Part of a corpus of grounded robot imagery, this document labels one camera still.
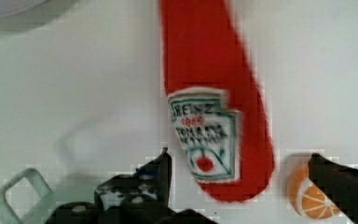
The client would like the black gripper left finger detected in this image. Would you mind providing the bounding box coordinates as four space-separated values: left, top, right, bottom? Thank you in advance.
94 147 172 211

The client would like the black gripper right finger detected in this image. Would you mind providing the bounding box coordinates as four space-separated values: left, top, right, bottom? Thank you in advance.
308 153 358 224

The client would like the red ketchup bottle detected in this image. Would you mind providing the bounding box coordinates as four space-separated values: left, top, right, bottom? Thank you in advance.
159 0 274 202

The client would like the grey round plate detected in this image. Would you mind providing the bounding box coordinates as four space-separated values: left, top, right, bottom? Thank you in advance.
0 0 82 32

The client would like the orange half toy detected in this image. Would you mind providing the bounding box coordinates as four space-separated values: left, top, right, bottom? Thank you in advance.
287 164 339 219

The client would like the green mug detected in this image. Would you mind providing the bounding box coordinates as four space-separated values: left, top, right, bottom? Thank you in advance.
0 167 101 224

